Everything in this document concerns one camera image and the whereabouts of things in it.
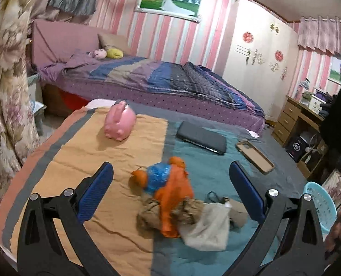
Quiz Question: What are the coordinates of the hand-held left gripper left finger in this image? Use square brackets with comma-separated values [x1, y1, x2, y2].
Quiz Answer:
[17, 161, 117, 276]

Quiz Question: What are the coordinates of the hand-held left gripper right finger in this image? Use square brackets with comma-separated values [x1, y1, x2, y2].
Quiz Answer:
[229, 161, 332, 276]

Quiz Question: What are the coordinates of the light blue plastic basket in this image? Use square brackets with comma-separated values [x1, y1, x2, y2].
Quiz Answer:
[303, 182, 338, 234]

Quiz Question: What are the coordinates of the beige and white clothes pile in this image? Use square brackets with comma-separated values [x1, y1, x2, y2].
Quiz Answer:
[179, 202, 231, 251]

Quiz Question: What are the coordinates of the blue plastic bag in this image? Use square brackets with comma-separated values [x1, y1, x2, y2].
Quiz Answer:
[144, 162, 174, 195]

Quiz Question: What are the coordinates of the person's right hand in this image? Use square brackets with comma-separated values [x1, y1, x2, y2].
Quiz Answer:
[324, 221, 341, 254]

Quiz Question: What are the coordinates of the floral curtain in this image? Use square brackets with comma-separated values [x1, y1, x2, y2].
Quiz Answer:
[0, 0, 48, 196]
[321, 149, 341, 205]

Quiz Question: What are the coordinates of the tan phone case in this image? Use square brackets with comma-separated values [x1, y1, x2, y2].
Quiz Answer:
[236, 140, 275, 174]

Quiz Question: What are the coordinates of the striped table cloth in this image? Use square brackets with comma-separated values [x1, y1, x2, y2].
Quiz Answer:
[0, 99, 318, 276]

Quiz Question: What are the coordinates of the black bag with emblem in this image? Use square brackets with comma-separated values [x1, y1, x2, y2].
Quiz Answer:
[286, 137, 304, 162]

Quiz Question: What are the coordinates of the black laptop sleeve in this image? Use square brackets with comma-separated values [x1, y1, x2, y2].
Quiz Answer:
[177, 121, 227, 155]

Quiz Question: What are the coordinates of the pink piggy bank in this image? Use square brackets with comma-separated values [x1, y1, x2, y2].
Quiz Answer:
[104, 99, 137, 142]

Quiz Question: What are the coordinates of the wooden desk with drawers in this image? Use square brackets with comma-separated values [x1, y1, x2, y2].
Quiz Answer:
[272, 95, 330, 179]

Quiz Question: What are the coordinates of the red cloth under bed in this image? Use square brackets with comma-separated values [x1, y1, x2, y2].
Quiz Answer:
[60, 89, 90, 110]

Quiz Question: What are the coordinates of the white bedside stand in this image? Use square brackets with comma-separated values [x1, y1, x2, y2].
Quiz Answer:
[28, 75, 46, 122]

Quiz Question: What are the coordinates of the bed with purple sheet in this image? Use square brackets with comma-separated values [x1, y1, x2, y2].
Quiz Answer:
[31, 19, 266, 134]

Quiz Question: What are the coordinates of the white box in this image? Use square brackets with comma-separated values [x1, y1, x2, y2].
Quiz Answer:
[309, 92, 328, 112]

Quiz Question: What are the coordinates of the white wardrobe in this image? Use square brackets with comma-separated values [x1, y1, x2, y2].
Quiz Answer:
[225, 0, 299, 121]

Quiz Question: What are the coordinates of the striped purple blue blanket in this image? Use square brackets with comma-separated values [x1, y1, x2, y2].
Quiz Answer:
[55, 56, 264, 116]

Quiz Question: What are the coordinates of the pink plush toy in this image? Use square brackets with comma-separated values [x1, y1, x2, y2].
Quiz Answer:
[88, 48, 107, 60]

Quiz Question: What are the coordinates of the yellow plush toy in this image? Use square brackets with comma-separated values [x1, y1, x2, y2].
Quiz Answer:
[106, 47, 124, 59]

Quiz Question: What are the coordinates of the brown pillow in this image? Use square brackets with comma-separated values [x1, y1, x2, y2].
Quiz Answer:
[98, 32, 131, 55]

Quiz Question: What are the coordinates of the pink window valance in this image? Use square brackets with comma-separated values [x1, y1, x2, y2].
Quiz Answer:
[298, 16, 341, 55]

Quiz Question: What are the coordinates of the pink hanging cloth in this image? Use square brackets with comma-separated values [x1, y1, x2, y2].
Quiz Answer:
[29, 0, 97, 25]

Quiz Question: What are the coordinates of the framed wedding picture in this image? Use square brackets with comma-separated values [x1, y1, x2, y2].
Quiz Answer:
[134, 0, 208, 23]

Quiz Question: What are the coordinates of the black cable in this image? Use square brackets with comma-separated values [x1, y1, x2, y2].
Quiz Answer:
[206, 191, 229, 205]

